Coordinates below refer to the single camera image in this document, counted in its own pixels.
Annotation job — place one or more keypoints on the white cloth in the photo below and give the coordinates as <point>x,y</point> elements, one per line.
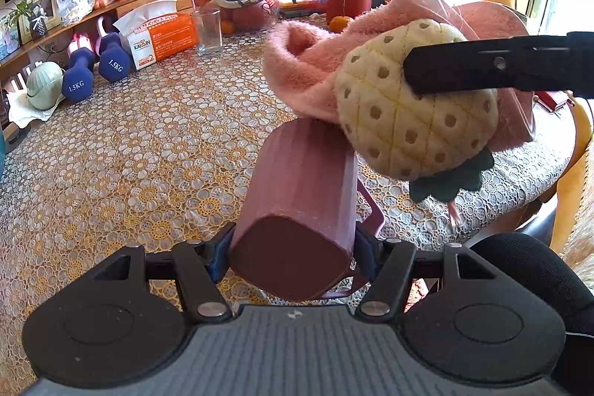
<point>23,110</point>

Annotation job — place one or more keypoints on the small orange mandarin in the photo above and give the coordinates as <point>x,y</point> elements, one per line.
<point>340,23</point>

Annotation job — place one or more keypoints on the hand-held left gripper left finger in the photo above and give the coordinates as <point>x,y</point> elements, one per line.
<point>218,256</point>

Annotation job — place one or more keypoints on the stack of books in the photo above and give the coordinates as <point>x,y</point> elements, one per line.
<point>301,1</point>

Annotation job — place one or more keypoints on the white photo frame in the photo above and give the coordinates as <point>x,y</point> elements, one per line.
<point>44,13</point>

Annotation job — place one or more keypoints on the pink fluffy towel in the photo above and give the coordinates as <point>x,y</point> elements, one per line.
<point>301,71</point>

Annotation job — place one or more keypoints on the mauve ribbed mug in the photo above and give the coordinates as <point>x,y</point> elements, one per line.
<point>301,196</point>

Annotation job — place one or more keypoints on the person's black trouser leg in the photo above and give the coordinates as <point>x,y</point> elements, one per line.
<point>533,270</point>

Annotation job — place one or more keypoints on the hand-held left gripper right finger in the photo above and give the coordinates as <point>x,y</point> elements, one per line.
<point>366,254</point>

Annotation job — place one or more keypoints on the yellow pineapple plush toy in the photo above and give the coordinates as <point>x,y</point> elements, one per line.
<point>399,117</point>

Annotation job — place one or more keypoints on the red round pot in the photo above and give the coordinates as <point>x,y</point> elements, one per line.
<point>248,16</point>

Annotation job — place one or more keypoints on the clear drinking glass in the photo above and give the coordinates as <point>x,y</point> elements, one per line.
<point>207,32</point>

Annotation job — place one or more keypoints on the orange tissue box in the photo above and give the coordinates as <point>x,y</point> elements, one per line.
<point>160,36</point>

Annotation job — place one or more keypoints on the yellow wooden chair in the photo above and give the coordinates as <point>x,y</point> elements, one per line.
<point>575,173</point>

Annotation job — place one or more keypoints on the blue dumbbell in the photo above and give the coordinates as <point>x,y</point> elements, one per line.
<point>113,57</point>
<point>80,73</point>

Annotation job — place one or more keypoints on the red flat case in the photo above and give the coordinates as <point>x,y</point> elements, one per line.
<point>554,100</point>

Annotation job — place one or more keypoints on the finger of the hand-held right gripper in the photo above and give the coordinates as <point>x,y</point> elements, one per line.
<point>464,64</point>

